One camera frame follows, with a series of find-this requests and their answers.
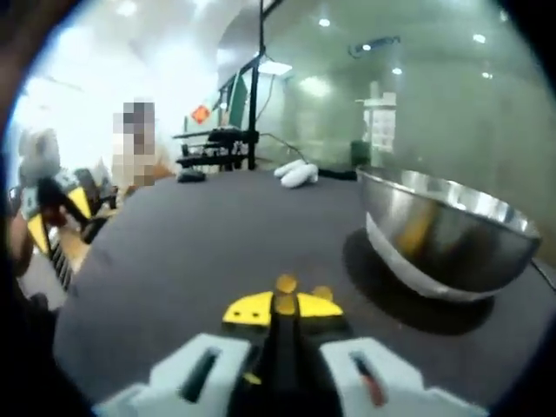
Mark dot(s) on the orange diamond sign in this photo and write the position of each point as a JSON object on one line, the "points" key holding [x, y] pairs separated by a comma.
{"points": [[200, 114]]}

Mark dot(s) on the white shelf unit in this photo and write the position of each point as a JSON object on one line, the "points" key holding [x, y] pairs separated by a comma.
{"points": [[380, 117]]}

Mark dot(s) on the group of orange QQ candies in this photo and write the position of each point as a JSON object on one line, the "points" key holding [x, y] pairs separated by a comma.
{"points": [[322, 293]]}

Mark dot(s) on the green bin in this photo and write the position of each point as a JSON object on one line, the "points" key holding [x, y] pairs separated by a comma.
{"points": [[360, 154]]}

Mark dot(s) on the black metal stand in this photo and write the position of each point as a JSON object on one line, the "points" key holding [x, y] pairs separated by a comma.
{"points": [[254, 87]]}

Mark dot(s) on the small black table device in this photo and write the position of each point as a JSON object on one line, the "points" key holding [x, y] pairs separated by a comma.
{"points": [[190, 176]]}

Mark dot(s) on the orange QQ candy piece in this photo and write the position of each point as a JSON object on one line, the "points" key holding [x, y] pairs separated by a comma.
{"points": [[286, 286]]}

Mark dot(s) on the black table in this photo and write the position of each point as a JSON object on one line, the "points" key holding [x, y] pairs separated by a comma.
{"points": [[195, 243]]}

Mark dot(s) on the person's left hand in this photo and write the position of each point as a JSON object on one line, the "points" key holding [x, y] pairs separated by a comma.
{"points": [[19, 247]]}

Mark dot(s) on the stainless steel bowl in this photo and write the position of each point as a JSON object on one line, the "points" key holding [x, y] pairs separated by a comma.
{"points": [[456, 243]]}

